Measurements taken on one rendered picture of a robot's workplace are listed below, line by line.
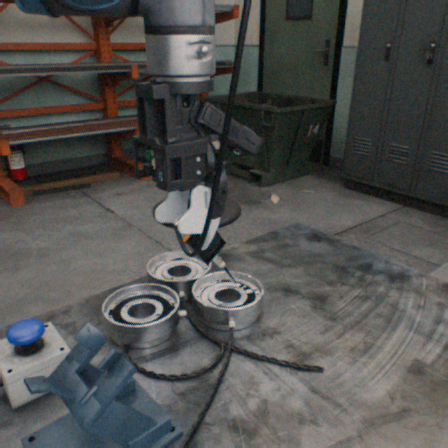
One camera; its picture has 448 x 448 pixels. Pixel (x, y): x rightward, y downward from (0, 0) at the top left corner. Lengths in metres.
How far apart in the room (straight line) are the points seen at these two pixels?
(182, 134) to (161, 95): 0.05
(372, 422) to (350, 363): 0.09
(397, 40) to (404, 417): 3.12
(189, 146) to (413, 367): 0.38
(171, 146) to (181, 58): 0.09
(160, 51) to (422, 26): 3.00
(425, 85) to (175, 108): 2.95
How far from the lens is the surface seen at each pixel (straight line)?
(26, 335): 0.53
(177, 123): 0.49
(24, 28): 4.34
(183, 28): 0.47
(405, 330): 0.66
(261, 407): 0.51
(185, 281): 0.64
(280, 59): 4.85
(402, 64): 3.45
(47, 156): 4.45
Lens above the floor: 1.17
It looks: 25 degrees down
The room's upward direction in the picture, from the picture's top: straight up
